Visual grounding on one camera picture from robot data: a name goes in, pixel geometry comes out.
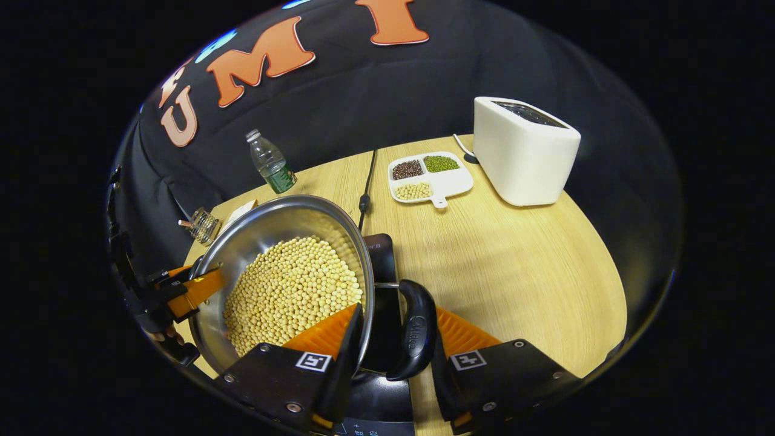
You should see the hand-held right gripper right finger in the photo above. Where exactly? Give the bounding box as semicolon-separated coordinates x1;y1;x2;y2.
430;306;579;434

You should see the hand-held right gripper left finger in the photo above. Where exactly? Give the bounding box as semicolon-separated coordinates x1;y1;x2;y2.
215;303;364;434

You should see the black induction cooktop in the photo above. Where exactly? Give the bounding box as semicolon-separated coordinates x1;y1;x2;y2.
336;233;418;436

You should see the steel pot with black handles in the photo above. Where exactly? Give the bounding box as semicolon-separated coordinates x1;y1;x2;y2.
189;194;438;382

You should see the pile of soybeans in pot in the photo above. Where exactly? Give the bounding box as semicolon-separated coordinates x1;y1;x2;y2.
223;235;364;357

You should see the clear plastic water bottle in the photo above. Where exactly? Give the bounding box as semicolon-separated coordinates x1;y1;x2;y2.
245;128;297;194

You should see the small pile of soybeans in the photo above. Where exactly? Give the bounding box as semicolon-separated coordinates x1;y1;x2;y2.
395;182;433;200

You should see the white divided bean tray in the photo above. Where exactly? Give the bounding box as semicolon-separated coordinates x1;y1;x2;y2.
387;151;475;210

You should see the pile of green mung beans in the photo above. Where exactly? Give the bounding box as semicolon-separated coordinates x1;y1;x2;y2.
423;155;461;173

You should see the white toaster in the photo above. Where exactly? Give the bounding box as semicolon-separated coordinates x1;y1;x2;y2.
472;96;582;208

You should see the black backdrop cloth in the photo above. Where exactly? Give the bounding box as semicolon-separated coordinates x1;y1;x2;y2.
109;0;685;364

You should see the metal wire utensil holder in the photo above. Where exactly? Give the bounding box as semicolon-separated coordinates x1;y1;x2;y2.
189;207;222;246

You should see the black cooktop power cable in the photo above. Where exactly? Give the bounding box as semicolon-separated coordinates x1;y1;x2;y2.
357;148;379;234

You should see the white toaster cable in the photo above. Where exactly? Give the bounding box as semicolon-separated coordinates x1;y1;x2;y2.
453;133;480;165

